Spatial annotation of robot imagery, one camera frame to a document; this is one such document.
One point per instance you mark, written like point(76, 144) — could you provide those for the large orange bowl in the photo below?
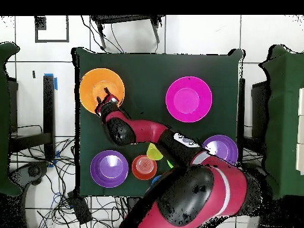
point(92, 80)

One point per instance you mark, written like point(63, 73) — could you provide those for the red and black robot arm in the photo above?
point(147, 129)

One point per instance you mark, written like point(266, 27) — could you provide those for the dark green table cloth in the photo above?
point(142, 71)

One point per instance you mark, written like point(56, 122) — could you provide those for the purple bowl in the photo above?
point(109, 168)
point(223, 147)

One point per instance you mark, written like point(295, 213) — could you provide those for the yellow cup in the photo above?
point(154, 154)

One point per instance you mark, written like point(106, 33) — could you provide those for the black metal stand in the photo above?
point(123, 19)

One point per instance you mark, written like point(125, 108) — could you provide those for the red-orange bowl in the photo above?
point(144, 167)

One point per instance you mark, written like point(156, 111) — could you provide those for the pink bowl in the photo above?
point(188, 99)

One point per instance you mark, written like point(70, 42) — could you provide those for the blue bowl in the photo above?
point(155, 180)

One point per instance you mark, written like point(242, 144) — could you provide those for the green cloth covered table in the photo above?
point(282, 130)
point(4, 118)

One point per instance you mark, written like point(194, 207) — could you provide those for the black power strip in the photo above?
point(79, 209)

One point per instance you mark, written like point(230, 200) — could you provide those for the black metal table frame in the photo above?
point(48, 106)

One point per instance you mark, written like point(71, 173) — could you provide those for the black square floor frame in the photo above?
point(40, 23)

